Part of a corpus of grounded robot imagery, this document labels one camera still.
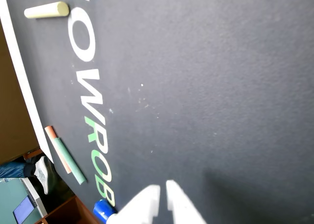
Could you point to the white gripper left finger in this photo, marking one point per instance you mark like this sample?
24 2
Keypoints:
137 209

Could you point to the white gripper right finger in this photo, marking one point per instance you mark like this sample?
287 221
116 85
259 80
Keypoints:
181 209

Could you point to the blue Expo marker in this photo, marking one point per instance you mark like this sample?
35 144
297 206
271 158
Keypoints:
101 208

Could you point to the brown wooden shelf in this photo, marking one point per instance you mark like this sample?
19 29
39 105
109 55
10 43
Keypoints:
71 211

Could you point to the green chalk stick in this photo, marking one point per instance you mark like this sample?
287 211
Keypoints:
70 160

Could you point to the person's shoe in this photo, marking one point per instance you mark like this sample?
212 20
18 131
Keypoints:
43 172

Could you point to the orange chalk stick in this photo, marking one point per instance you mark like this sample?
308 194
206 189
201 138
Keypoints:
52 135

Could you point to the grey WOWROBO mat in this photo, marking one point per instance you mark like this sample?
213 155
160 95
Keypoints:
196 86

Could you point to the person's leg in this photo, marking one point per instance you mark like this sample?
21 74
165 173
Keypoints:
14 168

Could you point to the yellow chalk stick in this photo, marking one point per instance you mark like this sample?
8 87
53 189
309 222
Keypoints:
46 10

